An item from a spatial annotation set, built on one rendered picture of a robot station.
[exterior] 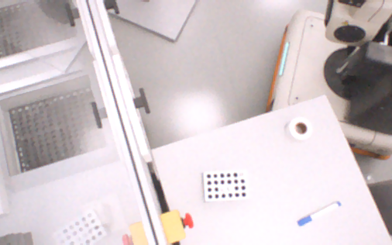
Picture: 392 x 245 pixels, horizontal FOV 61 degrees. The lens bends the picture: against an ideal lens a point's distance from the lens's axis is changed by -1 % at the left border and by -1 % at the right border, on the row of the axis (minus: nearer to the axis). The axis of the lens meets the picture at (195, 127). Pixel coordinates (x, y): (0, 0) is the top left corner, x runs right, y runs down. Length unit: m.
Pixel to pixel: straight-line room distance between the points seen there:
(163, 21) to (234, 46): 0.43
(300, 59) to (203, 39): 0.60
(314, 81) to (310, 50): 0.16
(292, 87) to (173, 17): 0.82
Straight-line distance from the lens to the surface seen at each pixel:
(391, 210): 1.49
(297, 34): 1.81
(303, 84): 1.69
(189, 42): 2.01
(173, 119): 1.83
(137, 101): 0.91
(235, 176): 1.01
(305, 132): 1.05
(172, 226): 0.85
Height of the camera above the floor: 1.76
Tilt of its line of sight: 75 degrees down
